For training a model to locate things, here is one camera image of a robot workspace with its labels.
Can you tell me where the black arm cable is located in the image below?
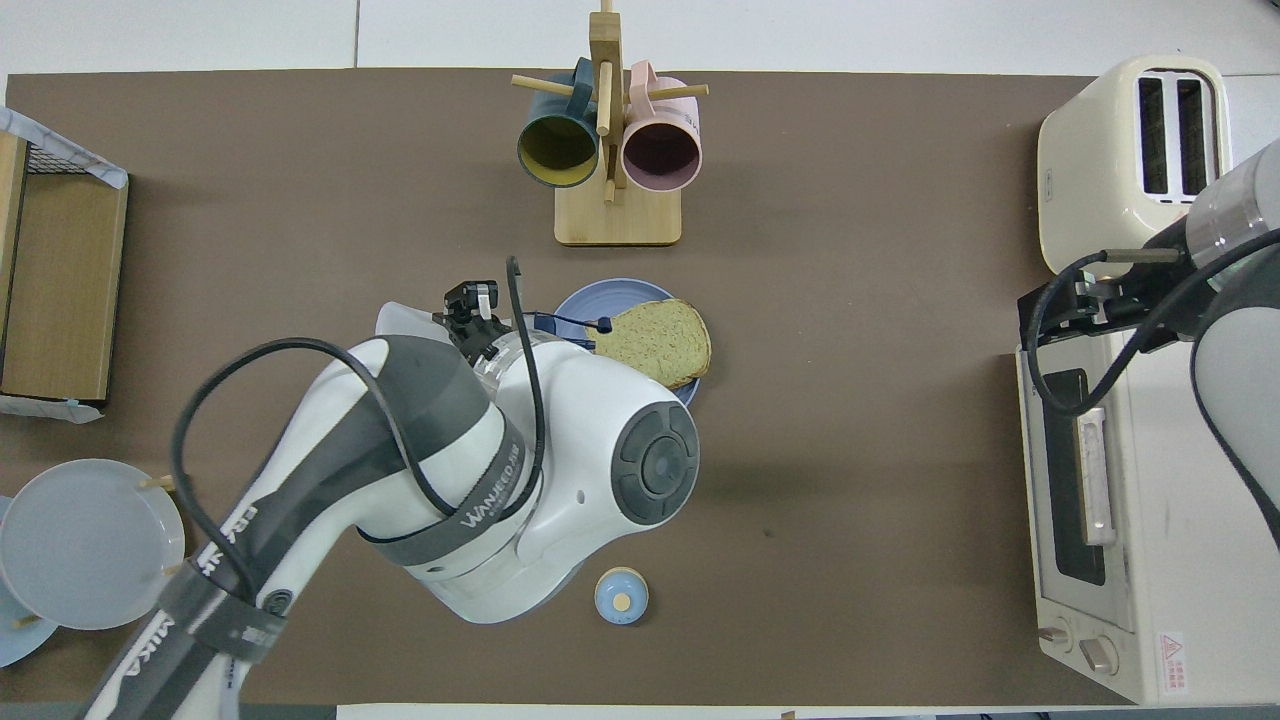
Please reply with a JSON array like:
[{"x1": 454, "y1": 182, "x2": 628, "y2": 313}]
[
  {"x1": 170, "y1": 255, "x2": 548, "y2": 601},
  {"x1": 1028, "y1": 228, "x2": 1280, "y2": 416}
]

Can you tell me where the teal mug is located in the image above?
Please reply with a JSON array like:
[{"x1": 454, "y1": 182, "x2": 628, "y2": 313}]
[{"x1": 516, "y1": 57, "x2": 601, "y2": 189}]

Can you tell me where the wooden mug tree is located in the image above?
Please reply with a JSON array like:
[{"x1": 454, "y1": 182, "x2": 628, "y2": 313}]
[{"x1": 511, "y1": 0, "x2": 710, "y2": 247}]

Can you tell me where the white toaster oven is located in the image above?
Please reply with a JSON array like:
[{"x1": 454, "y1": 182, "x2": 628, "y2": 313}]
[{"x1": 1015, "y1": 330, "x2": 1280, "y2": 706}]

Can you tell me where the blue round plate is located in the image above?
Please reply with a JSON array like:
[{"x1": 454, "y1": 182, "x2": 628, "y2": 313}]
[{"x1": 553, "y1": 278, "x2": 701, "y2": 406}]

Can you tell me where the black wire basket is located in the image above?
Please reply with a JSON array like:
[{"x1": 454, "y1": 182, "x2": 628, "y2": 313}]
[{"x1": 20, "y1": 140, "x2": 101, "y2": 176}]

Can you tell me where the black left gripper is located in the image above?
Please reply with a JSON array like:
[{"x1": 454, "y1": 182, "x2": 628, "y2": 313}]
[{"x1": 435, "y1": 282, "x2": 521, "y2": 363}]

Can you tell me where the toasted bread slice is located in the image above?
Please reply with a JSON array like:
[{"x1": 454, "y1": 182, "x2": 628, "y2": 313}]
[{"x1": 592, "y1": 298, "x2": 713, "y2": 391}]

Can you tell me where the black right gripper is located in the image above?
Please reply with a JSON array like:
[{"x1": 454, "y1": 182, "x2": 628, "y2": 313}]
[{"x1": 1018, "y1": 240, "x2": 1216, "y2": 351}]

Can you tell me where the grey plate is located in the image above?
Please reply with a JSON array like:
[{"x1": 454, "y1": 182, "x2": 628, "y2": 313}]
[{"x1": 0, "y1": 459, "x2": 187, "y2": 631}]

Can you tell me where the wooden box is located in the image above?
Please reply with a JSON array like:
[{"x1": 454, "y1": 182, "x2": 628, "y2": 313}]
[{"x1": 0, "y1": 105, "x2": 131, "y2": 424}]

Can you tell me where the brown table mat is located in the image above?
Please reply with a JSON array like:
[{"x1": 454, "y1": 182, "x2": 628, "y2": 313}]
[{"x1": 0, "y1": 68, "x2": 1236, "y2": 706}]

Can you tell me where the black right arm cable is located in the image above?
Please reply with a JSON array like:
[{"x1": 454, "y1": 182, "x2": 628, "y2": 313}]
[{"x1": 1028, "y1": 228, "x2": 1280, "y2": 416}]

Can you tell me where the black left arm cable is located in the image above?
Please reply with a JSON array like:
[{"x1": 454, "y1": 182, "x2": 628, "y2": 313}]
[{"x1": 170, "y1": 255, "x2": 548, "y2": 601}]

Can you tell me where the pink mug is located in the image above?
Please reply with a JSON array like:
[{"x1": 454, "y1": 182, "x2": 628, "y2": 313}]
[{"x1": 621, "y1": 60, "x2": 704, "y2": 194}]

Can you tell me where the blue service bell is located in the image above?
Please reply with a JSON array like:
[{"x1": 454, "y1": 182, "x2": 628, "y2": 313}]
[{"x1": 594, "y1": 566, "x2": 650, "y2": 626}]

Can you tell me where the light blue plate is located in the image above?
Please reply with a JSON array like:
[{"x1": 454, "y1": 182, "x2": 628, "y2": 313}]
[{"x1": 0, "y1": 495, "x2": 61, "y2": 669}]

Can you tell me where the cream two-slot toaster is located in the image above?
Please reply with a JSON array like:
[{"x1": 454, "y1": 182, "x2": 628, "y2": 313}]
[{"x1": 1037, "y1": 55, "x2": 1234, "y2": 276}]

